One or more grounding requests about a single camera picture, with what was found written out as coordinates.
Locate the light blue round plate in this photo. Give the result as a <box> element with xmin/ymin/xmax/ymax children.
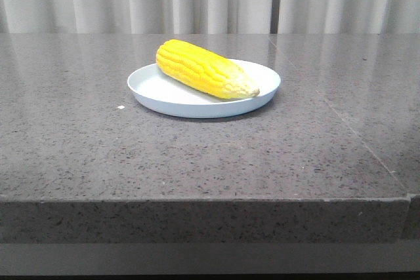
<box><xmin>127</xmin><ymin>59</ymin><xmax>282</xmax><ymax>119</ymax></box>

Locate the yellow corn cob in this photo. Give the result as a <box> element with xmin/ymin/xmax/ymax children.
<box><xmin>156</xmin><ymin>39</ymin><xmax>260</xmax><ymax>99</ymax></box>

